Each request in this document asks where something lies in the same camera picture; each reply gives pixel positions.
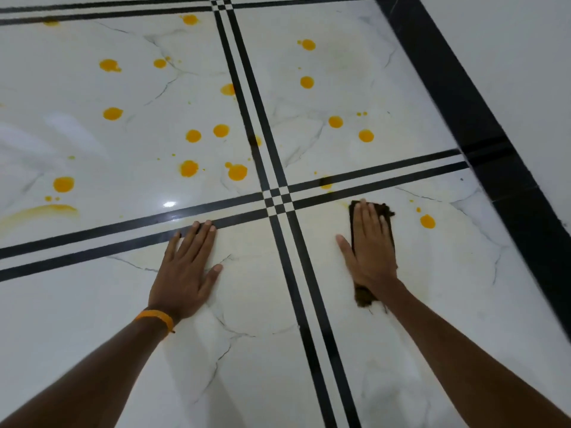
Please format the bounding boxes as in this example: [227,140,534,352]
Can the person's right hand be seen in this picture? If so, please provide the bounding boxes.
[335,199,399,300]

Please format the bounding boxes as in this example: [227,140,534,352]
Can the person's left hand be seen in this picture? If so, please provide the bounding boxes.
[147,220,224,324]

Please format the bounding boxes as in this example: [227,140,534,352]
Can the brown cleaning cloth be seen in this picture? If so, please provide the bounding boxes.
[348,200,397,308]

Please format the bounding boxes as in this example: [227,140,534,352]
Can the person's right forearm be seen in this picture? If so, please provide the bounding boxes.
[377,281,571,428]

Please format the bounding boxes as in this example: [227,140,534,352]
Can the person's left forearm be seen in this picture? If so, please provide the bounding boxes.
[0,315,172,428]

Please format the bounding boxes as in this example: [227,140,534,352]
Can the orange wristband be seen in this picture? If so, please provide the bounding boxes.
[134,309,176,338]

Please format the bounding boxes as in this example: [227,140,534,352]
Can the scattered yellow liquid spots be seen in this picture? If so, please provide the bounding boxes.
[40,13,437,230]

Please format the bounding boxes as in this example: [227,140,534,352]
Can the long yellow liquid smear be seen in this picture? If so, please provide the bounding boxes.
[0,203,80,229]

